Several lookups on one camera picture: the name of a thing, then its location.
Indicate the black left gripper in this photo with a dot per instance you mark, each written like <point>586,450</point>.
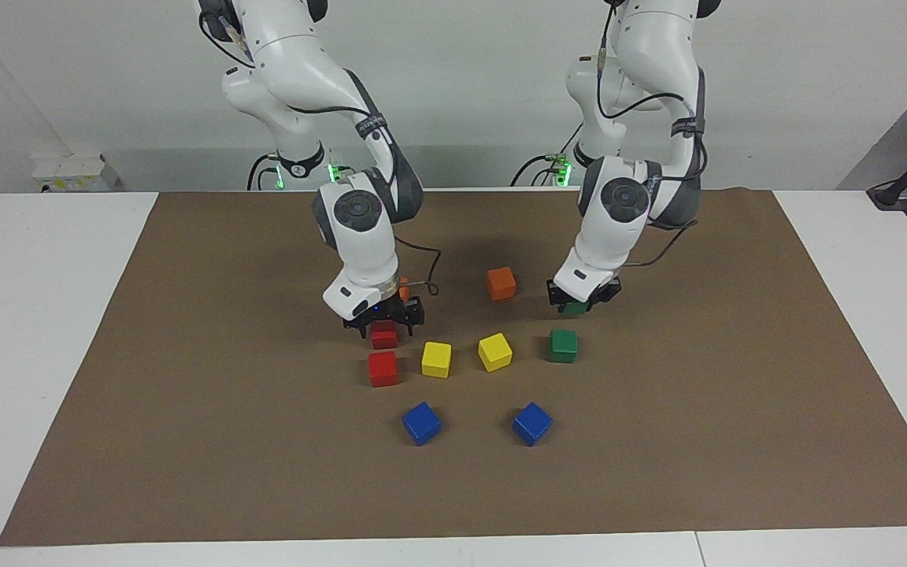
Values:
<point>607,290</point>

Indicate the orange wooden block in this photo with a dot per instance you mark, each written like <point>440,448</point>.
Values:
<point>501,284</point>
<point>404,290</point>

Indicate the brown table mat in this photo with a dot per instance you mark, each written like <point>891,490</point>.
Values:
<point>186,433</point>

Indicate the green wooden block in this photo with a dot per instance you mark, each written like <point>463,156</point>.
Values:
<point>575,309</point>
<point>562,346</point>

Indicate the blue wooden block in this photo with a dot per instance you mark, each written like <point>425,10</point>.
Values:
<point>421,424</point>
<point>532,424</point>

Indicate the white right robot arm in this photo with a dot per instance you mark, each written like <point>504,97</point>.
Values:
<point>359,236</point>

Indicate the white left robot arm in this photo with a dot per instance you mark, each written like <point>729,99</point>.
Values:
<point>611,236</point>

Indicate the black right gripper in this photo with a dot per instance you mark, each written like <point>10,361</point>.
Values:
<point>390,311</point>

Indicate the red wooden block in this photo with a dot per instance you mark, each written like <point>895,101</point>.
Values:
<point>383,369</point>
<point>384,337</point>

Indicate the yellow wooden block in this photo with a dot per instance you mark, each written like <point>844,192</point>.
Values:
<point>436,360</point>
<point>495,352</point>

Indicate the white power strip box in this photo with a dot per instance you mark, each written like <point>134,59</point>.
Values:
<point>72,172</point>

